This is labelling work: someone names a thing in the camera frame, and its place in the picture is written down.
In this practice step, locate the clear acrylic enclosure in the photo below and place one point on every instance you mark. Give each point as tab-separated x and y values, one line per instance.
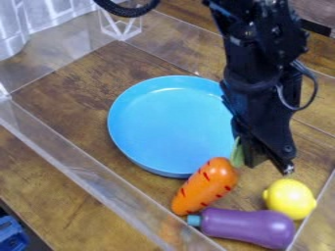
65	179

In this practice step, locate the orange toy carrot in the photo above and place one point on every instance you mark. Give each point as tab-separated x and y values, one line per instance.
209	183

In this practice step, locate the white grid curtain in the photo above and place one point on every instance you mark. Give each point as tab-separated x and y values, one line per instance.
24	17

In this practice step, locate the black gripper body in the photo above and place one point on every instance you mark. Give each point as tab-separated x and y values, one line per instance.
263	105

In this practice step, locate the purple toy eggplant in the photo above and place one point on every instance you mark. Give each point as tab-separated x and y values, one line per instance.
265	228

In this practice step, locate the yellow toy lemon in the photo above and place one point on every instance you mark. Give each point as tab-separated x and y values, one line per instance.
289	197

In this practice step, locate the blue round tray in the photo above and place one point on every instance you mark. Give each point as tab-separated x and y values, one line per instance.
169	124

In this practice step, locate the blue plastic object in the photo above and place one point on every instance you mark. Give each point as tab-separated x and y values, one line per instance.
13	238

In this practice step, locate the dark baseboard strip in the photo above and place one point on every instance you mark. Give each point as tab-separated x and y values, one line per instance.
317	28

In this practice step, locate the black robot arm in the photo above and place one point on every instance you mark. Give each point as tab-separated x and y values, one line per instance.
263	37

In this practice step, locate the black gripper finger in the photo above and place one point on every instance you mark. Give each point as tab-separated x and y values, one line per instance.
280	142
249	148

